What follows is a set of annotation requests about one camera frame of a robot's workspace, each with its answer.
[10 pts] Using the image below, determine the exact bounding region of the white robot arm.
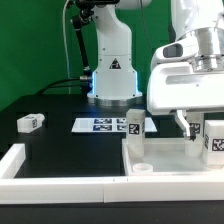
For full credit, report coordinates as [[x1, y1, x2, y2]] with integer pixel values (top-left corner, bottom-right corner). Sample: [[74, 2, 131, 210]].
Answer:
[[72, 0, 224, 140]]

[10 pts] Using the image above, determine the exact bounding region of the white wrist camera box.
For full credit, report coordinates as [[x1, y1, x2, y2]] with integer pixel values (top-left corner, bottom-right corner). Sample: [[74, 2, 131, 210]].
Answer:
[[151, 36, 199, 69]]

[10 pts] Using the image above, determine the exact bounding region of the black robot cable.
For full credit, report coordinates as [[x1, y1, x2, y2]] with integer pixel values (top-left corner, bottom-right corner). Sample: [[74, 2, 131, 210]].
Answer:
[[35, 78, 93, 96]]

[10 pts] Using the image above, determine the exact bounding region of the white U-shaped fence wall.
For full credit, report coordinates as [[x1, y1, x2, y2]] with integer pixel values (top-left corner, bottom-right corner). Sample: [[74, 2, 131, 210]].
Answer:
[[0, 144, 224, 204]]

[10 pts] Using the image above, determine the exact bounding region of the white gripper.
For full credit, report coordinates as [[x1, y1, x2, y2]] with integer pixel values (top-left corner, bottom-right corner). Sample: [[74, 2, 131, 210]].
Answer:
[[147, 62, 224, 141]]

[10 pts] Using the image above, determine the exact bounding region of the white square table top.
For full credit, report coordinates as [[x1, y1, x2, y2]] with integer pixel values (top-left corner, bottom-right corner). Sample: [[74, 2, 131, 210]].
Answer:
[[122, 138, 224, 176]]

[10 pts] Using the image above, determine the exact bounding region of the white fiducial marker sheet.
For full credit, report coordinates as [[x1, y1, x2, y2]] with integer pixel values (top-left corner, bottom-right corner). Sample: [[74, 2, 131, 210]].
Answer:
[[71, 117, 158, 134]]

